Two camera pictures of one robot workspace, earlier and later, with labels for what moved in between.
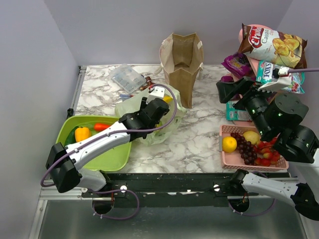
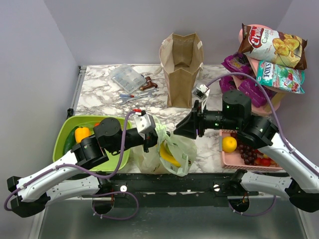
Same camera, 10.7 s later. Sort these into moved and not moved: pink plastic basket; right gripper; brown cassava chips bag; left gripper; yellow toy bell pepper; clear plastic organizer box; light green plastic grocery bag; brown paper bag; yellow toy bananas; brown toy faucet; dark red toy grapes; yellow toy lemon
Moved: light green plastic grocery bag; right gripper; left gripper; yellow toy bananas
Not moved: yellow toy lemon; yellow toy bell pepper; brown paper bag; clear plastic organizer box; pink plastic basket; brown cassava chips bag; brown toy faucet; dark red toy grapes
